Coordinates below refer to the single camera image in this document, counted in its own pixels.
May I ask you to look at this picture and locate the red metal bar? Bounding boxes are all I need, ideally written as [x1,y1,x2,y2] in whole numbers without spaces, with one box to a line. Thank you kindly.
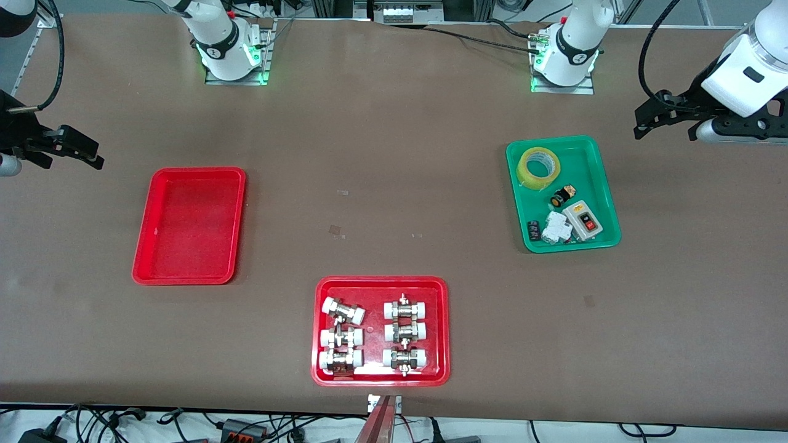
[354,395,396,443]

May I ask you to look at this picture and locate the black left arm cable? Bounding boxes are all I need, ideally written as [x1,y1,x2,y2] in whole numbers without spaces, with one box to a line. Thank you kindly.
[638,0,749,114]

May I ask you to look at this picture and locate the red tray with fittings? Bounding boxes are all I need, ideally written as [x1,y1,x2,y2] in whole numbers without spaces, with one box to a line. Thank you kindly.
[311,276,451,388]

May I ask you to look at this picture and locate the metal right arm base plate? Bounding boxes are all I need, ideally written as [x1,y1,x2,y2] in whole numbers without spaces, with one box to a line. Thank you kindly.
[205,18,275,86]

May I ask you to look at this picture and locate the white power strip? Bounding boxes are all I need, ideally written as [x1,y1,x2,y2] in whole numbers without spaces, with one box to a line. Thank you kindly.
[382,0,444,24]

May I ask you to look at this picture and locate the yellow tape roll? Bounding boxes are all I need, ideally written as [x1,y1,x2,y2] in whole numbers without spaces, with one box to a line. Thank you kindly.
[516,146,562,190]

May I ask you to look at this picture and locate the grey switch box red button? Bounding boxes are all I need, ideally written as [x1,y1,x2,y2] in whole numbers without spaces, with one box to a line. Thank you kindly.
[562,202,604,241]

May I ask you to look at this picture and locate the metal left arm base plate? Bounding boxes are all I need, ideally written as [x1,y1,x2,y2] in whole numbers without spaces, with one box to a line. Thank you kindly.
[531,25,595,95]

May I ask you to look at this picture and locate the black cable on table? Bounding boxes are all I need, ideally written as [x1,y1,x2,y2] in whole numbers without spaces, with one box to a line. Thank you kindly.
[424,18,546,54]

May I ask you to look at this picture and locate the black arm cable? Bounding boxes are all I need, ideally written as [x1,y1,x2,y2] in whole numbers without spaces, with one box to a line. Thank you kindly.
[7,0,66,113]
[638,0,749,114]

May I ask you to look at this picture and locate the metal valve fitting white caps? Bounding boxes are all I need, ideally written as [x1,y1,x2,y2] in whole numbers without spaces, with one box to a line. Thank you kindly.
[322,297,366,325]
[384,294,428,321]
[320,328,364,349]
[384,321,427,343]
[382,348,427,377]
[318,349,363,375]

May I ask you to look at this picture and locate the black orange connector box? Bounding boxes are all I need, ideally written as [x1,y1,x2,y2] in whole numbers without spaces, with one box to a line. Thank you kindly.
[220,418,269,441]

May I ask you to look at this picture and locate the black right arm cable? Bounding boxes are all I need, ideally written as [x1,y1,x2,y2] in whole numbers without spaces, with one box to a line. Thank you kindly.
[7,0,66,113]

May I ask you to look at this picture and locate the white circuit breaker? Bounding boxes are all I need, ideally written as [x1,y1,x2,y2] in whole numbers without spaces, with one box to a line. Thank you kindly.
[542,212,574,245]

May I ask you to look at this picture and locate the black power adapter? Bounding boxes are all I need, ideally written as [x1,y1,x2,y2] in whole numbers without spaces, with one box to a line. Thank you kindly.
[18,426,66,443]

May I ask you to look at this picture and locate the black cable loop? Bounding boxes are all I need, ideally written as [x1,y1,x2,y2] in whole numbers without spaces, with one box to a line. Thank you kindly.
[618,422,679,439]

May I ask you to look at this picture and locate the black cable tangle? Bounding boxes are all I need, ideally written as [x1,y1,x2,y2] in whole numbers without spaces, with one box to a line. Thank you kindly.
[0,403,370,443]

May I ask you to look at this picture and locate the green plastic tray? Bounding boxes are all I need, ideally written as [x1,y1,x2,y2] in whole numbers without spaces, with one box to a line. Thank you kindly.
[505,135,621,253]

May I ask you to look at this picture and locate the empty red plastic tray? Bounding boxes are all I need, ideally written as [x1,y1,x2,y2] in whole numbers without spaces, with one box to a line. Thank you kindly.
[132,167,247,286]

